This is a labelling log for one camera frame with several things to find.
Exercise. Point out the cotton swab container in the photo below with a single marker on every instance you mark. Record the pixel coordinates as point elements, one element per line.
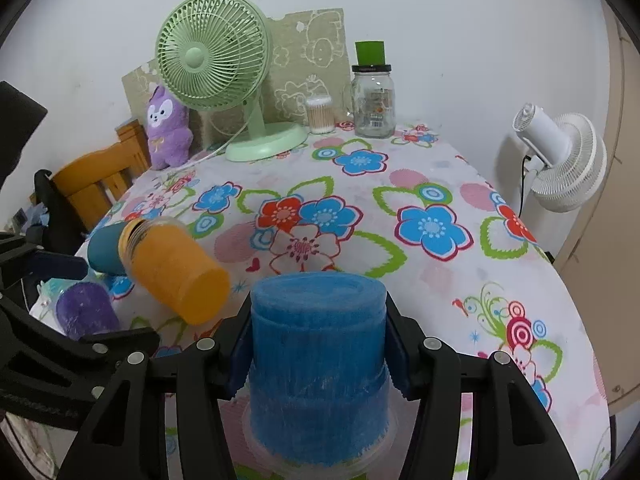
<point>320,115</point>

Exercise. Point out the orange fuzzy cup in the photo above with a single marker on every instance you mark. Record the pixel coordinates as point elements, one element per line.
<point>172,272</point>

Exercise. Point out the green desk fan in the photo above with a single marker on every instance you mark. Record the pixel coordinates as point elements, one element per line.
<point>215,55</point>

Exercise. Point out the white standing fan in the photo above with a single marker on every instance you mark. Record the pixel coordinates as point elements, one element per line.
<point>565,160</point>

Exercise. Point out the black chair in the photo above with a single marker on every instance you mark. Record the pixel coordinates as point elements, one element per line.
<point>57,215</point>

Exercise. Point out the blue fuzzy cup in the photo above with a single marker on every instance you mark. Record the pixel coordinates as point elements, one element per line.
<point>320,350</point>

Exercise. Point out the beige wooden door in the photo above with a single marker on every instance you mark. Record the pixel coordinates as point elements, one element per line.
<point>607,185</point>

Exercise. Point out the purple plush toy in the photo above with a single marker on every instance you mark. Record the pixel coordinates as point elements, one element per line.
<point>167,130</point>

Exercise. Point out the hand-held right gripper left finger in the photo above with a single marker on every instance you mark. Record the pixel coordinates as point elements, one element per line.
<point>239,360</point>

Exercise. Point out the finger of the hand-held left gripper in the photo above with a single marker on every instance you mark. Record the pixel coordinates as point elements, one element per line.
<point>60,355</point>
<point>30,250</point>

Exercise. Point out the purple fuzzy cup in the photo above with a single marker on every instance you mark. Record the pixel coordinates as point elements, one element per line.
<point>85,310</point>

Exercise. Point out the wooden chair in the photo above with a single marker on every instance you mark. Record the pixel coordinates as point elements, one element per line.
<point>100,175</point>

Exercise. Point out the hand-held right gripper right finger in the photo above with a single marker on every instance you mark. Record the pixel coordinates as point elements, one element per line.
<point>398,360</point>

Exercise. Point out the teal cup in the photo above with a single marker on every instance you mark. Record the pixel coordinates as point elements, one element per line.
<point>102,255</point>

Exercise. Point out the glass jar with green lid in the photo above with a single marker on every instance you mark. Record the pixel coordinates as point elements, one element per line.
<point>373,100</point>

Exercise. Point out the black panel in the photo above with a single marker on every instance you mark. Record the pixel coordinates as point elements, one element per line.
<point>17,125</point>

